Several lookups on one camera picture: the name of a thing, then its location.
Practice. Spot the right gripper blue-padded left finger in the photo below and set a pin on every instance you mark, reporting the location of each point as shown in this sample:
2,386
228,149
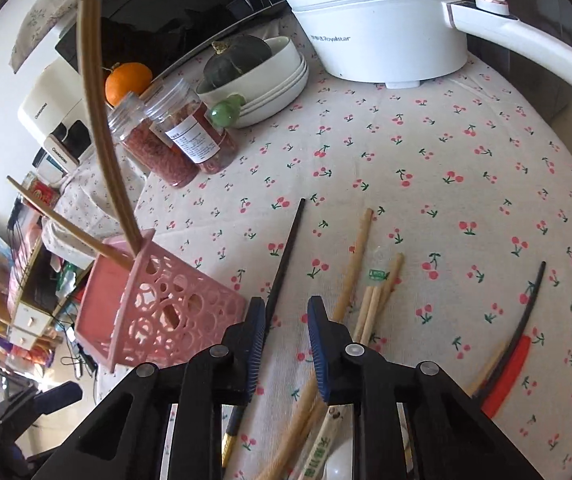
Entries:
245,341

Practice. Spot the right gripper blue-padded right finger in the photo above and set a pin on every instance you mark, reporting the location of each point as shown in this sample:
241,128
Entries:
328,340

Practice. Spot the light bamboo chopstick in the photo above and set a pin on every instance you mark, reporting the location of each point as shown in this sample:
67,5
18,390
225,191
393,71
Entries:
302,411

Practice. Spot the black chopstick with gold end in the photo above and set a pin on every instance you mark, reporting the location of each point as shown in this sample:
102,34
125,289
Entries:
236,418

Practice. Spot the pink perforated plastic utensil basket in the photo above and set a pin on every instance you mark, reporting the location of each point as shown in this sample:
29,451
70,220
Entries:
162,310

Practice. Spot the white ceramic soup spoon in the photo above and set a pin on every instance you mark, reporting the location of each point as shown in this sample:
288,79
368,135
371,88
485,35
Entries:
338,466

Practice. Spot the curved black chopstick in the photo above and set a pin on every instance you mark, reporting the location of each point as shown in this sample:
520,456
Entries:
489,384

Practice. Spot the thick light wooden chopstick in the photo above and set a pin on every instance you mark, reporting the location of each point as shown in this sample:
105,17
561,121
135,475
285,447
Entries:
89,52

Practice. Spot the disposable chopsticks pair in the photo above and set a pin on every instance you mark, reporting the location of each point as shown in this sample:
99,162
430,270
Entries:
320,430

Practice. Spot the red plastic chopstick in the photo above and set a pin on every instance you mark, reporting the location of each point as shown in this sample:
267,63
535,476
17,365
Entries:
507,379

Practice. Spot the cherry print tablecloth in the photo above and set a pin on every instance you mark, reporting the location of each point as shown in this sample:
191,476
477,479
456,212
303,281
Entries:
465,179

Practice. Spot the small green jade ornament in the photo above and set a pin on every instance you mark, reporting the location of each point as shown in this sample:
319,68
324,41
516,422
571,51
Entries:
225,113

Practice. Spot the jar of dried red dates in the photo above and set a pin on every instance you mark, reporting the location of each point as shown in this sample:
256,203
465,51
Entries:
179,116

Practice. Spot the jar of red goji berries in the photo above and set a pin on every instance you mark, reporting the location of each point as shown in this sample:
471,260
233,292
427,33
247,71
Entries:
130,124

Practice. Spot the stacked white bowls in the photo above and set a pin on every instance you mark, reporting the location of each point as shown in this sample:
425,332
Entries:
266,89

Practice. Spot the dark green pumpkin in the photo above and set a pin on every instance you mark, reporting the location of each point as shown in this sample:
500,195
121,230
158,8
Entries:
234,58

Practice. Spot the orange tangerine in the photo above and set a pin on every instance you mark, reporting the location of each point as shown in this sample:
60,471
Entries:
124,78

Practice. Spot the white air fryer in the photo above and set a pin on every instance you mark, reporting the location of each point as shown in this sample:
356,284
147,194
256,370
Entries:
54,113

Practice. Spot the white electric cooking pot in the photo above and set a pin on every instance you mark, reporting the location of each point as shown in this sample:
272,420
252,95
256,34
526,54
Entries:
400,43

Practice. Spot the black microwave oven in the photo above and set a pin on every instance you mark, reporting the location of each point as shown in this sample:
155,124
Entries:
162,34

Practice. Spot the grey refrigerator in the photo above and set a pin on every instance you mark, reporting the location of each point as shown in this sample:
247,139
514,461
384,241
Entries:
547,93

